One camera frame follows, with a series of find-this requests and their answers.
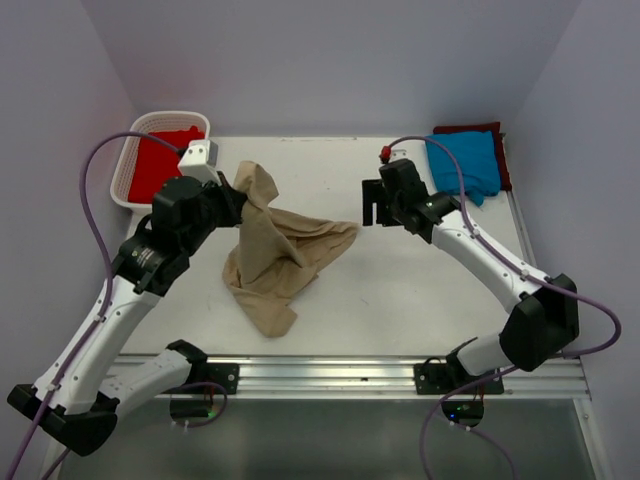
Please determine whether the aluminium mounting rail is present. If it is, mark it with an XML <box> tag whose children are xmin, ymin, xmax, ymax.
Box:
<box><xmin>99</xmin><ymin>353</ymin><xmax>586</xmax><ymax>400</ymax></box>

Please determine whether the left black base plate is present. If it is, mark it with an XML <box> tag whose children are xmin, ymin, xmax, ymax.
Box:
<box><xmin>169</xmin><ymin>362</ymin><xmax>240</xmax><ymax>395</ymax></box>

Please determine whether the white plastic laundry basket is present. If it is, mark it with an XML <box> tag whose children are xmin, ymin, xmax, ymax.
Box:
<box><xmin>110</xmin><ymin>110</ymin><xmax>210</xmax><ymax>216</ymax></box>

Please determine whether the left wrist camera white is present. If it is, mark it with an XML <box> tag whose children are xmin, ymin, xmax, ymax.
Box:
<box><xmin>178</xmin><ymin>139</ymin><xmax>221</xmax><ymax>185</ymax></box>

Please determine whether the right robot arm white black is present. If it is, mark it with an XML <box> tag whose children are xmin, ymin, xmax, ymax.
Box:
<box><xmin>362</xmin><ymin>159</ymin><xmax>579</xmax><ymax>393</ymax></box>

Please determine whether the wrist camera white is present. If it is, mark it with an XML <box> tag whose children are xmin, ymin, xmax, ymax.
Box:
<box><xmin>379</xmin><ymin>146</ymin><xmax>408</xmax><ymax>165</ymax></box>
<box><xmin>178</xmin><ymin>139</ymin><xmax>221</xmax><ymax>185</ymax></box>

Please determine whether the red t shirt in basket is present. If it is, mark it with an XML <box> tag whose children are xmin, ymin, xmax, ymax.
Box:
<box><xmin>128</xmin><ymin>125</ymin><xmax>205</xmax><ymax>204</ymax></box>

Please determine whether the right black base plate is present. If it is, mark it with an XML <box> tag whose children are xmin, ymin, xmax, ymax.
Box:
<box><xmin>413</xmin><ymin>357</ymin><xmax>505</xmax><ymax>395</ymax></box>

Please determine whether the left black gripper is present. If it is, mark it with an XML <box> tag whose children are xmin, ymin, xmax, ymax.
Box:
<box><xmin>181</xmin><ymin>170</ymin><xmax>246</xmax><ymax>255</ymax></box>

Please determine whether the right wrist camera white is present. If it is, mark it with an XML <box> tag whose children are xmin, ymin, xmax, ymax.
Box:
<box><xmin>379</xmin><ymin>146</ymin><xmax>408</xmax><ymax>165</ymax></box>

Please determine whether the folded dark red t shirt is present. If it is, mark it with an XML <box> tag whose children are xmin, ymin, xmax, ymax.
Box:
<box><xmin>433</xmin><ymin>121</ymin><xmax>512</xmax><ymax>192</ymax></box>

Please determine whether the folded blue t shirt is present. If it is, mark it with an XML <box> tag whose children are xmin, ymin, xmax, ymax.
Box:
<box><xmin>426</xmin><ymin>131</ymin><xmax>501</xmax><ymax>207</ymax></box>

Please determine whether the beige polo shirt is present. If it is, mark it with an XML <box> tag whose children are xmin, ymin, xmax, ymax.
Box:
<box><xmin>222</xmin><ymin>161</ymin><xmax>359</xmax><ymax>338</ymax></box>

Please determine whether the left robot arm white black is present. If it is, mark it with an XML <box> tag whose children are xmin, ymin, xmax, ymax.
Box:
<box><xmin>7</xmin><ymin>171</ymin><xmax>247</xmax><ymax>456</ymax></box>

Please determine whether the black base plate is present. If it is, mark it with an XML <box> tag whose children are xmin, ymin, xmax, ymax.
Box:
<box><xmin>413</xmin><ymin>357</ymin><xmax>505</xmax><ymax>395</ymax></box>
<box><xmin>169</xmin><ymin>362</ymin><xmax>240</xmax><ymax>395</ymax></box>

